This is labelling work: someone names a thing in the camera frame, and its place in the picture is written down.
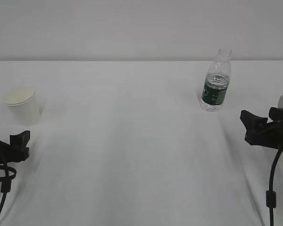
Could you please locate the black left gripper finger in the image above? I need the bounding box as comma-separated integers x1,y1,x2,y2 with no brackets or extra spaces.
9,130,30,162

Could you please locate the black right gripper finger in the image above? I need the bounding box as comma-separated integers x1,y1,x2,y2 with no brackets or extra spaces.
269,107,283,121
240,110,274,147

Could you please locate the white paper cup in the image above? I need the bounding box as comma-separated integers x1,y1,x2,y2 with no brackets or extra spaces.
3,86,41,126

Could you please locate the clear green-label water bottle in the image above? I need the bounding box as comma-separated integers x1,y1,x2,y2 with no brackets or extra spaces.
200,48,232,112

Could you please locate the black left camera cable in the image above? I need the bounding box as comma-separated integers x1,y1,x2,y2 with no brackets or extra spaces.
0,141,17,223

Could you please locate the black camera cable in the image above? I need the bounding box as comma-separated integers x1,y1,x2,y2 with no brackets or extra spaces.
0,141,17,223
266,147,283,226

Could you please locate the black right camera cable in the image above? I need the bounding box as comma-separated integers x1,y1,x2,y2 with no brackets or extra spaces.
266,147,283,226

